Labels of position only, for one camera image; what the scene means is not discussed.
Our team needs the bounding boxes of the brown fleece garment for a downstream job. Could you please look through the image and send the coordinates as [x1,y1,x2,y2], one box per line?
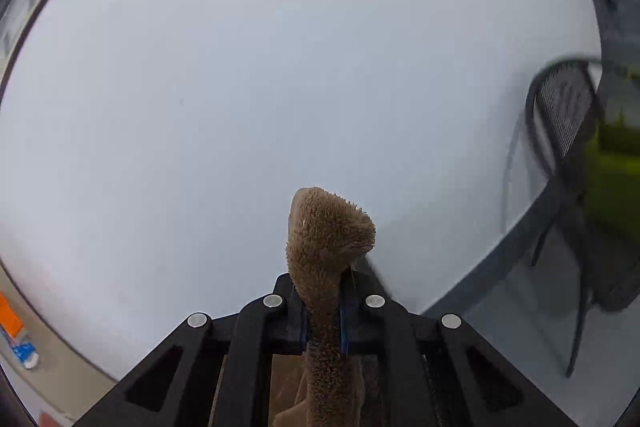
[268,187,381,426]

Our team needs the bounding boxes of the beige cabinet door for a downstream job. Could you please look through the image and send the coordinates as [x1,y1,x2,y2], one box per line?
[1,272,116,426]

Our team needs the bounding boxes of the black mesh chair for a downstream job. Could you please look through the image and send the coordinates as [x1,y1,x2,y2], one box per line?
[524,56,639,376]

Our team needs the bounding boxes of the orange box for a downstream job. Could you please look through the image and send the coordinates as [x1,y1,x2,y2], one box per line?
[0,294,24,340]

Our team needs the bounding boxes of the green paper bag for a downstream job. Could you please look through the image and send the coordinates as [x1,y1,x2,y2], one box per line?
[584,109,640,244]

